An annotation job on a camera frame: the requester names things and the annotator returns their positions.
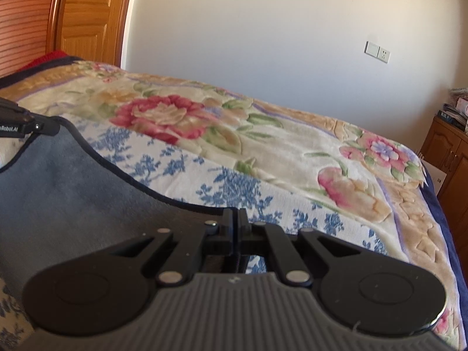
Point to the white wall switch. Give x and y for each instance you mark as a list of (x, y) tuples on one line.
[(372, 48)]

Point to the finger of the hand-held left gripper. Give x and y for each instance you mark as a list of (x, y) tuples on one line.
[(45, 128)]

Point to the white cardboard box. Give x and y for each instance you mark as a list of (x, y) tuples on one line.
[(436, 175)]

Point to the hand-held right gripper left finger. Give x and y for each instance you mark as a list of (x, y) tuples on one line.
[(228, 228)]

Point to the stack of books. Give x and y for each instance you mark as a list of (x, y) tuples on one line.
[(451, 117)]

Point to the wooden cabinet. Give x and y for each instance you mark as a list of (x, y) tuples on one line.
[(451, 161)]

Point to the red pillow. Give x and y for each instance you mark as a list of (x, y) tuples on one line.
[(45, 58)]

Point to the white blue-flowered bed sheet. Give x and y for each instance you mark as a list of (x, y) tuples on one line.
[(226, 186)]

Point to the white wall socket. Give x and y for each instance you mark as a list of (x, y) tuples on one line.
[(384, 55)]

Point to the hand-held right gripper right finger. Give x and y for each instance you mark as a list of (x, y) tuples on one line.
[(244, 228)]

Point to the floral plush blanket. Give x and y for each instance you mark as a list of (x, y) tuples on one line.
[(292, 146)]

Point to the grey-blue towel with dark trim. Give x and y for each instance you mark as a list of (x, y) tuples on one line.
[(80, 197)]

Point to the wooden panel door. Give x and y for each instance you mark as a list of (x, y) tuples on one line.
[(91, 14)]

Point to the slatted wooden headboard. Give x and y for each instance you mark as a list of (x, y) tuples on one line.
[(22, 14)]

